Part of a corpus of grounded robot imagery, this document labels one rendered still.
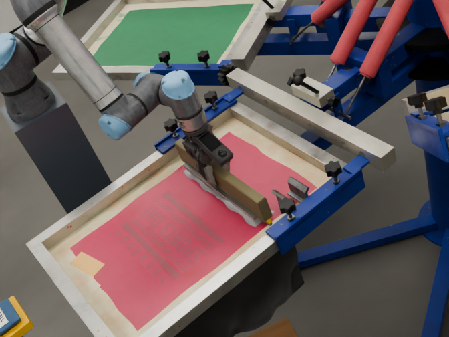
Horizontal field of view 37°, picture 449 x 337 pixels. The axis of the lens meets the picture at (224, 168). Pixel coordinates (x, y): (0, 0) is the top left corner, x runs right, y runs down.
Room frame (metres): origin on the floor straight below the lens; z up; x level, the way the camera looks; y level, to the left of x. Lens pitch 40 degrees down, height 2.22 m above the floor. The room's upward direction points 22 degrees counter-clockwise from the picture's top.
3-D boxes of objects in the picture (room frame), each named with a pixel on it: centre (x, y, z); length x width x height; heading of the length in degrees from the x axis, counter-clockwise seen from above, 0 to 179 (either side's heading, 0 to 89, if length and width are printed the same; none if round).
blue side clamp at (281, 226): (1.20, -0.18, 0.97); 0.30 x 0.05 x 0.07; 113
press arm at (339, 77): (1.58, -0.37, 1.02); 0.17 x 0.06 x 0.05; 113
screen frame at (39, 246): (1.37, 0.14, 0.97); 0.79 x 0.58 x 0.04; 113
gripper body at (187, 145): (1.44, 0.03, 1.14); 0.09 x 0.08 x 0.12; 23
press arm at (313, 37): (2.15, -0.34, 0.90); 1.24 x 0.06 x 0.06; 53
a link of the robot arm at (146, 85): (1.51, 0.10, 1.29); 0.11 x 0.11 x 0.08; 35
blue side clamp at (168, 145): (1.71, 0.03, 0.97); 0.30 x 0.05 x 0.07; 113
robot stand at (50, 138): (1.85, 0.48, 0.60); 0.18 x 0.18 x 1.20; 17
